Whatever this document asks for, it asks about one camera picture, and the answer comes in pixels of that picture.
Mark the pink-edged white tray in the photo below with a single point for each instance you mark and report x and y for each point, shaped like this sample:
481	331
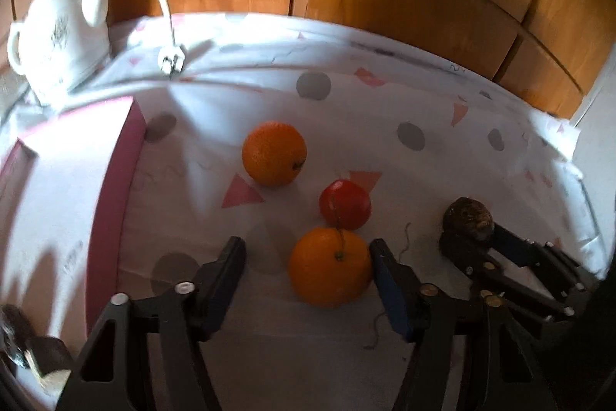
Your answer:
120	180

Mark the white patterned tablecloth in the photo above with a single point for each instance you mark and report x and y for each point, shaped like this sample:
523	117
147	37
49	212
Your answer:
288	103

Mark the small orange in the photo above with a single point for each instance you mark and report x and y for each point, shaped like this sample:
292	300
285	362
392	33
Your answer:
272	153

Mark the dark sugarcane piece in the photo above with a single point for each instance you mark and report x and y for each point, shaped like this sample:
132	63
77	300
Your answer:
50	358
14	334

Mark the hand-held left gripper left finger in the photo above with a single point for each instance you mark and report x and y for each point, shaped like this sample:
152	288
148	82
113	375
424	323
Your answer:
221	290

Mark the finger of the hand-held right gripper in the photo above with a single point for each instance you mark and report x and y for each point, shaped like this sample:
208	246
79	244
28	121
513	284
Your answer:
512	247
464	254

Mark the dark brown round fruit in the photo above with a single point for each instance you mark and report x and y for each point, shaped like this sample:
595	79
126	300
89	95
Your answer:
469	214

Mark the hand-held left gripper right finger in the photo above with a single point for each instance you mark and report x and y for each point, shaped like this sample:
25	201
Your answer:
390	295

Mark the white ceramic electric kettle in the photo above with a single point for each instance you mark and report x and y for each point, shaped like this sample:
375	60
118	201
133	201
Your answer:
57	40

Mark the large orange with stem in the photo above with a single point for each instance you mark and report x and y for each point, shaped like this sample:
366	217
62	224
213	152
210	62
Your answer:
329	269

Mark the red tomato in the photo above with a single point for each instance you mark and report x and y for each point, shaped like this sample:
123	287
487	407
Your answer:
345	206

